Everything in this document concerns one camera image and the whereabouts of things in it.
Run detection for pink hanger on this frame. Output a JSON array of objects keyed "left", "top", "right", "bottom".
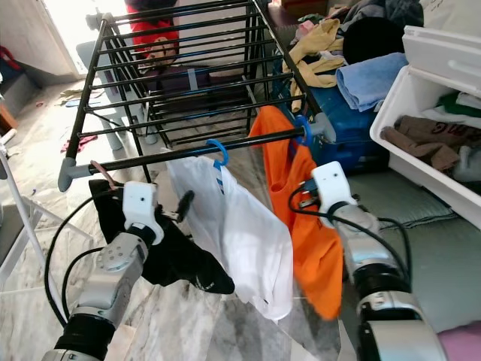
[{"left": 90, "top": 160, "right": 121, "bottom": 193}]

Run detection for red garment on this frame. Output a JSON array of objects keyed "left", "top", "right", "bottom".
[{"left": 126, "top": 19, "right": 180, "bottom": 65}]

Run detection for white plastic storage bin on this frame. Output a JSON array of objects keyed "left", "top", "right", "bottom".
[{"left": 370, "top": 26, "right": 481, "bottom": 230}]

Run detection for brown garment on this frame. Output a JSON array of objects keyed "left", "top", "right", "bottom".
[{"left": 381, "top": 115, "right": 470, "bottom": 172}]

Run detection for grey jacket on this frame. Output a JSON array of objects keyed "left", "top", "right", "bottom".
[{"left": 334, "top": 0, "right": 425, "bottom": 35}]

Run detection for white shirt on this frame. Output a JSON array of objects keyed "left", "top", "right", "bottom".
[{"left": 167, "top": 156, "right": 294, "bottom": 323}]

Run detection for short black left arm cable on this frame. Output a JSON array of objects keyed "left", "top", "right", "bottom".
[{"left": 59, "top": 248, "right": 104, "bottom": 320}]

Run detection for white child chair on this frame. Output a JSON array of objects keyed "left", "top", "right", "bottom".
[{"left": 77, "top": 39, "right": 110, "bottom": 76}]

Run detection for orange shirt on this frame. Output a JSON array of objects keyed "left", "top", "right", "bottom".
[{"left": 248, "top": 105, "right": 344, "bottom": 320}]

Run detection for blue plastic hanger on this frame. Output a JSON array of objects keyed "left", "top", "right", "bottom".
[
  {"left": 207, "top": 139, "right": 230, "bottom": 170},
  {"left": 289, "top": 114, "right": 314, "bottom": 160}
]

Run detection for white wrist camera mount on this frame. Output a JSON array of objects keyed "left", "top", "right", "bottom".
[
  {"left": 123, "top": 180, "right": 165, "bottom": 245},
  {"left": 312, "top": 160, "right": 358, "bottom": 219}
]

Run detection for long black left arm cable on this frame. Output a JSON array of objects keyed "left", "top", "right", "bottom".
[{"left": 43, "top": 197, "right": 121, "bottom": 328}]

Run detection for grey green sofa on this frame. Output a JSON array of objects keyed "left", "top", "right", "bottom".
[{"left": 334, "top": 169, "right": 481, "bottom": 361}]

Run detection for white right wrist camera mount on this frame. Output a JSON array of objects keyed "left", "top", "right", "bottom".
[{"left": 312, "top": 160, "right": 358, "bottom": 219}]

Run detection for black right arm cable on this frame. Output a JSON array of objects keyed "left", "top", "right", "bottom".
[{"left": 287, "top": 187, "right": 414, "bottom": 283}]

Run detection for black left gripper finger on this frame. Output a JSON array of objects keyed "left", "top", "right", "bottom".
[{"left": 170, "top": 190, "right": 196, "bottom": 219}]

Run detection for blue suitcase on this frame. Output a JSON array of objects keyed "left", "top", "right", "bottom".
[{"left": 271, "top": 60, "right": 377, "bottom": 170}]

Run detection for pink cloth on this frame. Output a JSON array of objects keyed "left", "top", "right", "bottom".
[{"left": 60, "top": 134, "right": 92, "bottom": 153}]

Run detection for brown wooden cabinet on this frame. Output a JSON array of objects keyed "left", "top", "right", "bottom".
[{"left": 278, "top": 0, "right": 328, "bottom": 17}]

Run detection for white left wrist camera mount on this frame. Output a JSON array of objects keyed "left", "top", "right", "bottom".
[{"left": 123, "top": 180, "right": 165, "bottom": 245}]

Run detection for light blue towel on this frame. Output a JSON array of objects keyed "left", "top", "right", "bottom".
[{"left": 334, "top": 51, "right": 407, "bottom": 112}]

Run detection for pink mat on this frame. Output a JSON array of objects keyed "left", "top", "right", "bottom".
[{"left": 436, "top": 323, "right": 481, "bottom": 361}]

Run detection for dark purple cushion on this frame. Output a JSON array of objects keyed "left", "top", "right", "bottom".
[{"left": 147, "top": 66, "right": 211, "bottom": 91}]

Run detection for green garment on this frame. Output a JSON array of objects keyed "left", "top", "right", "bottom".
[{"left": 440, "top": 90, "right": 481, "bottom": 117}]

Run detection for yellow garment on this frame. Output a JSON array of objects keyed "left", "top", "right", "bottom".
[{"left": 284, "top": 19, "right": 346, "bottom": 114}]

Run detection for pale grey garment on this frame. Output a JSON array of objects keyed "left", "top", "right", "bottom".
[{"left": 455, "top": 147, "right": 481, "bottom": 185}]

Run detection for black clothes drying rack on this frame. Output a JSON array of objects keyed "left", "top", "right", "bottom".
[{"left": 56, "top": 0, "right": 337, "bottom": 193}]

